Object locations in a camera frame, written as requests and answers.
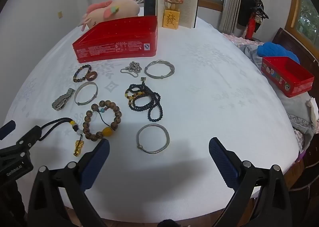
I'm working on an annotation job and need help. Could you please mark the dark bead bracelet brown ring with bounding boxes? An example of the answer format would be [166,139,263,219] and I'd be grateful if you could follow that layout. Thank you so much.
[73,64,98,82]

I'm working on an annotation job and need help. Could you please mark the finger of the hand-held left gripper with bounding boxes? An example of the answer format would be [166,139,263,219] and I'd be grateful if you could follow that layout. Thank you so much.
[0,120,16,141]
[0,125,48,160]

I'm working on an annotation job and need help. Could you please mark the silver chain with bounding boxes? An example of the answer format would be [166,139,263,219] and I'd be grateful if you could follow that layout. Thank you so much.
[120,61,142,77]

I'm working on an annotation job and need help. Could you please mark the blue knit cloth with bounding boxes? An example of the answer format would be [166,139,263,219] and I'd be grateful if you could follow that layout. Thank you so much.
[257,42,301,64]

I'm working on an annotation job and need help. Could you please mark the dark wooden headboard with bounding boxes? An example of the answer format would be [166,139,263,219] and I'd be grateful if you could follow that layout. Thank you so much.
[272,28,319,78]

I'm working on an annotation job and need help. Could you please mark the dark coat rack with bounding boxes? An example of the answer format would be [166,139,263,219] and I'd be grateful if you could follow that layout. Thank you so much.
[237,0,271,40]

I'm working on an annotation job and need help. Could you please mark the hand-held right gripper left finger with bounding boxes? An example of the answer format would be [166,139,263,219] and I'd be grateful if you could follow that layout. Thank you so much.
[27,139,110,227]

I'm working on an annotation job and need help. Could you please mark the silver metal watch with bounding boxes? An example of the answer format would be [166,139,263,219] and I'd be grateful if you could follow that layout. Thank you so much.
[51,88,76,112]

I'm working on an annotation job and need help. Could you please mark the long red tin box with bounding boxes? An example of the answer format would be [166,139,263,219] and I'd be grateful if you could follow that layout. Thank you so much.
[72,15,159,64]

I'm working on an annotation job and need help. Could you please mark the floral bedding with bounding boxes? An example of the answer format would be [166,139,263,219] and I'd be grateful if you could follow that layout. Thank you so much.
[222,33,319,148]

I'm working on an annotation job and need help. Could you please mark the plain silver bangle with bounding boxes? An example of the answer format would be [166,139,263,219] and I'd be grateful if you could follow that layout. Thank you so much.
[74,82,98,106]

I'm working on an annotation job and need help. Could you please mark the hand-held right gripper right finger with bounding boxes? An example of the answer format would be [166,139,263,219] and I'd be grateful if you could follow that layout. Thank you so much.
[208,137,292,227]

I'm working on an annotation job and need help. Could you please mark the beige curtain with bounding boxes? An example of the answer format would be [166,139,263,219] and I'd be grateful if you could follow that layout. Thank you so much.
[219,0,245,34]

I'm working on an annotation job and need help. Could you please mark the narrow wooden-framed window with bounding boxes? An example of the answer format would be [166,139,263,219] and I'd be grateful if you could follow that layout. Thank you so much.
[285,0,319,48]

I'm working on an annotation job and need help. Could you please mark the small red printed box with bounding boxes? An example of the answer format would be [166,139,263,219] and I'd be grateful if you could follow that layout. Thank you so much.
[261,56,315,98]

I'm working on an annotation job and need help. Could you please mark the black strap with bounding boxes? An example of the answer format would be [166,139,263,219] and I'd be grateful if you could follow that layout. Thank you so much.
[37,117,85,158]

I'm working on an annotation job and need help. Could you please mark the red hanging cloth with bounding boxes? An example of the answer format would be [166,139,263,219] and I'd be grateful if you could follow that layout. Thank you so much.
[245,15,260,40]

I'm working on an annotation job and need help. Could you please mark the mouse figurine on yellow block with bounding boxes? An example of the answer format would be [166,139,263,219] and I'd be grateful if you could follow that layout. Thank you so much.
[162,0,184,29]

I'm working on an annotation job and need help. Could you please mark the silver bangle with ball clasp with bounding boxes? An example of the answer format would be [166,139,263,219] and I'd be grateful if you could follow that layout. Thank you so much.
[136,124,171,154]

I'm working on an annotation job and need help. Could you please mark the dark wooden chair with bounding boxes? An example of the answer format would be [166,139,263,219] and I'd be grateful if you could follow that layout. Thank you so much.
[289,140,319,195]

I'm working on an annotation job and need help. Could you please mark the white patterned tablecloth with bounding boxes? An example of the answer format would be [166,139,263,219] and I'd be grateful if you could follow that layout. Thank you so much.
[4,5,301,220]

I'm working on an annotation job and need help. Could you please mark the white soft item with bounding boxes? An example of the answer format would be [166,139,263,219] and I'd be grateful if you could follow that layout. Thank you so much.
[308,97,319,128]

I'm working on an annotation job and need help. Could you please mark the black bead necklace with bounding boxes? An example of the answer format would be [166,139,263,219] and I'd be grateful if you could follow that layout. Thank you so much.
[125,77,163,122]

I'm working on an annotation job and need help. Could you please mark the pink plush toy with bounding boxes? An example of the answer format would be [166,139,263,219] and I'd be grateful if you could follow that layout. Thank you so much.
[78,0,141,30]

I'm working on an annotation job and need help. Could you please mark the twisted silver bangle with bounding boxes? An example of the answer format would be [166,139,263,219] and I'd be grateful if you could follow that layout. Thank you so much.
[144,60,175,80]

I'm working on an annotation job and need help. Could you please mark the wooden bead bracelet yellow bead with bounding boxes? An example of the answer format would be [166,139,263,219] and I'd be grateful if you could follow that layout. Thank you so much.
[83,100,122,141]

